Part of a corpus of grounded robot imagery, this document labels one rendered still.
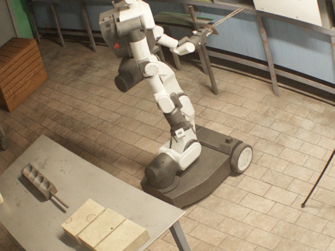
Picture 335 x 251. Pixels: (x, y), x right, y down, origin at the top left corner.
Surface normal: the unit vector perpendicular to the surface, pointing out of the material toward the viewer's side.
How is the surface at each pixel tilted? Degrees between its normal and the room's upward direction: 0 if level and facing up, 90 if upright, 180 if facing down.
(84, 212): 0
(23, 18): 90
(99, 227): 0
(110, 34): 89
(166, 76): 90
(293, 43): 90
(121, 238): 0
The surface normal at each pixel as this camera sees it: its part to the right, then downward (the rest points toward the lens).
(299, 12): -0.64, 0.58
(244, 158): 0.72, 0.27
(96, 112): -0.24, -0.77
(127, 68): -0.62, -0.15
